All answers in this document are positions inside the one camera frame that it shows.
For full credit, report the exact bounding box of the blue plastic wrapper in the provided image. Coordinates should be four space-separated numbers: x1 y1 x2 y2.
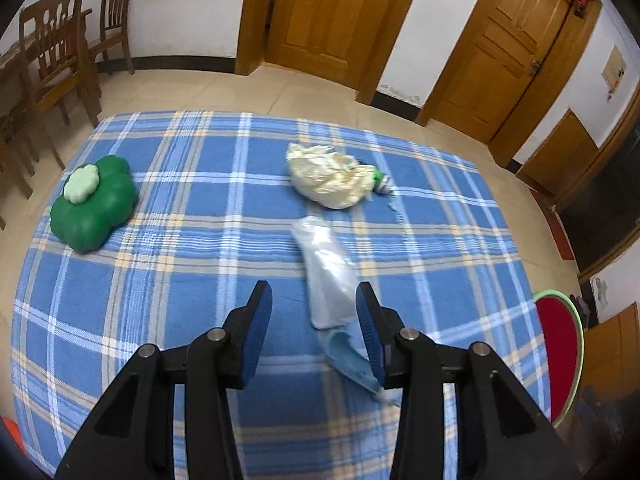
323 330 401 408

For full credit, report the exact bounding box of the clear plastic bag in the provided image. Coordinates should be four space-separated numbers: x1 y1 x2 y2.
292 216 358 330

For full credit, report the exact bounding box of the blue plaid tablecloth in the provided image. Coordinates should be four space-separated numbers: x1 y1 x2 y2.
11 112 550 479

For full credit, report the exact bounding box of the small green white wrapper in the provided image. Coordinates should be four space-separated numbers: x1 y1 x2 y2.
372 169 395 196

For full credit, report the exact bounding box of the far crumpled cream paper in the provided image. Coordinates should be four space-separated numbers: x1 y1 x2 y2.
286 143 376 210

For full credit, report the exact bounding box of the green flower-shaped container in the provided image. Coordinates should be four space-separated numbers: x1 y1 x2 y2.
50 155 138 254

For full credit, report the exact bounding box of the low wooden cabinet door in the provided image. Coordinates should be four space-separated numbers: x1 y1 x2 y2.
516 110 599 197

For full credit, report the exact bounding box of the orange plastic basket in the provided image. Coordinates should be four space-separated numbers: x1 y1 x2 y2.
2 417 25 453

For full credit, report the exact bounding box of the foreground wooden chair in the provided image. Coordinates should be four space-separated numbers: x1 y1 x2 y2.
0 117 32 200

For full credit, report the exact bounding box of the left wooden door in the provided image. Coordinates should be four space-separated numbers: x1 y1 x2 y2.
266 0 390 89

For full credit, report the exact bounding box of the near wooden chair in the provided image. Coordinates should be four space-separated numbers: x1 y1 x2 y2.
8 0 104 172

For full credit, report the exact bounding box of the right wooden door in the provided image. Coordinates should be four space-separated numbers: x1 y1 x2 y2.
433 0 570 143

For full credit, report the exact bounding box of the wooden dining table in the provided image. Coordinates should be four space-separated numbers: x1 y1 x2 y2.
0 6 94 126

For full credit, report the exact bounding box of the far wooden chair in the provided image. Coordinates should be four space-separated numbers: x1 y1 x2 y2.
89 0 134 75

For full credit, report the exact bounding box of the wall electrical panel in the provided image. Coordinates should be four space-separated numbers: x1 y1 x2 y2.
602 46 626 94

